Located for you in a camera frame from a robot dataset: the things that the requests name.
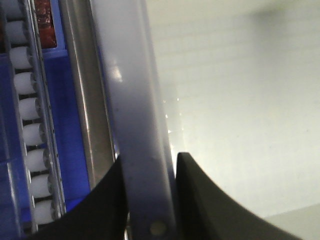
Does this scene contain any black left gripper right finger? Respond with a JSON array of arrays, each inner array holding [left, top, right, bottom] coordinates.
[[175, 152, 298, 240]]

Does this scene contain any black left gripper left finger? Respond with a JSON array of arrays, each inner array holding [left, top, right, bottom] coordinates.
[[27, 157, 129, 240]]

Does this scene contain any white plastic tote bin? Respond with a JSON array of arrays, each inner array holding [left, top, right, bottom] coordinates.
[[91, 0, 320, 240]]

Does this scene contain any blue bin on lower shelf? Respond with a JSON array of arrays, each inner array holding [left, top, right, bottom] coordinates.
[[0, 48, 91, 238]]

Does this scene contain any roller track beside tote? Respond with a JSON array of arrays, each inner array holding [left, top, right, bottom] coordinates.
[[0, 0, 66, 233]]

